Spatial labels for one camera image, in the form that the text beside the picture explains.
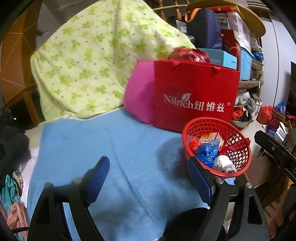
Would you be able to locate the white tissue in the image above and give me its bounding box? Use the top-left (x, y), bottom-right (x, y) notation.
top-left (212, 155), bottom-right (237, 173)

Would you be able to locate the blue plastic bag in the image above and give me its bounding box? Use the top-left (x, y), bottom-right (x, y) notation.
top-left (195, 140), bottom-right (219, 168)

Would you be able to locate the small orange white carton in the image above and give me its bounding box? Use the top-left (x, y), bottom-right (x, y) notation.
top-left (199, 132), bottom-right (224, 150)

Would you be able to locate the red plastic bag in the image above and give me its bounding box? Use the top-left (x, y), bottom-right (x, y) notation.
top-left (218, 138), bottom-right (250, 156)

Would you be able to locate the red mesh plastic basket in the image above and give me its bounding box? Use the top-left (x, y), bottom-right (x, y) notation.
top-left (182, 118), bottom-right (252, 178)

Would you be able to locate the blue bed blanket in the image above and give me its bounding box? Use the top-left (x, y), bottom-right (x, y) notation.
top-left (27, 109), bottom-right (207, 240)

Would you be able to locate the pink orange striped cloth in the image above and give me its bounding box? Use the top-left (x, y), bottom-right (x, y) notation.
top-left (1, 201), bottom-right (29, 230)

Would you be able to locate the teal garment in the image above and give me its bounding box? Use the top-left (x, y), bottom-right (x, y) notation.
top-left (1, 171), bottom-right (23, 213)

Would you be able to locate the black clothing pile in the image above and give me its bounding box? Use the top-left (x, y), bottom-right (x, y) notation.
top-left (1, 108), bottom-right (31, 177)

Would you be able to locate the magenta pillow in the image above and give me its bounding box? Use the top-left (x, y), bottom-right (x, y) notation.
top-left (123, 61), bottom-right (155, 125)

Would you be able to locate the red Nilrich paper bag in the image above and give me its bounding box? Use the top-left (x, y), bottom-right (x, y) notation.
top-left (154, 60), bottom-right (240, 133)

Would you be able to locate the green clover pattern quilt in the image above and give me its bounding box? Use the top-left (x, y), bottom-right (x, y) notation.
top-left (31, 1), bottom-right (193, 122)

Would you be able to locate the light blue cardboard box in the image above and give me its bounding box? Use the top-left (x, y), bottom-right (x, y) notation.
top-left (200, 48), bottom-right (237, 70)

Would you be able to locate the red crumpled bag behind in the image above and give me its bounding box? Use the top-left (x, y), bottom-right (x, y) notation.
top-left (168, 47), bottom-right (210, 63)

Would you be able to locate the navy blue bag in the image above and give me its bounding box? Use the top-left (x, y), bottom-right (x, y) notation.
top-left (185, 8), bottom-right (222, 50)

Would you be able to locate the brown wooden cabinet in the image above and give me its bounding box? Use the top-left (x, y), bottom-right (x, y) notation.
top-left (1, 1), bottom-right (42, 126)

